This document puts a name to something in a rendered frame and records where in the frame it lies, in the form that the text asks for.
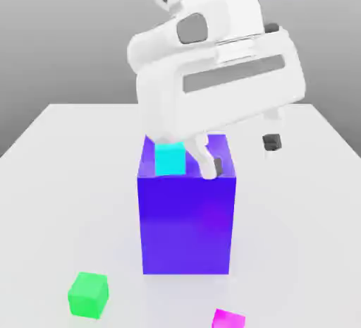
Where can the small cyan cube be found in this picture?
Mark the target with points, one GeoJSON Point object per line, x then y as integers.
{"type": "Point", "coordinates": [170, 159]}

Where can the small green cube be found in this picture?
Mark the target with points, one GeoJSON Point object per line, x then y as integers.
{"type": "Point", "coordinates": [88, 296]}

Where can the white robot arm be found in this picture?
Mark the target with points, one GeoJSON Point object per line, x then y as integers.
{"type": "Point", "coordinates": [220, 3]}

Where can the small magenta cube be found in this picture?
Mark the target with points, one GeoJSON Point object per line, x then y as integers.
{"type": "Point", "coordinates": [227, 319]}

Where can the large blue box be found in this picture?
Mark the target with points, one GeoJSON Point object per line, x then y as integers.
{"type": "Point", "coordinates": [186, 226]}

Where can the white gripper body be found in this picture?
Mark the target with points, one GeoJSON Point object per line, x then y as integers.
{"type": "Point", "coordinates": [225, 102]}

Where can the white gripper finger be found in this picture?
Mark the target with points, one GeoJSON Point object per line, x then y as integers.
{"type": "Point", "coordinates": [272, 124]}
{"type": "Point", "coordinates": [205, 161]}

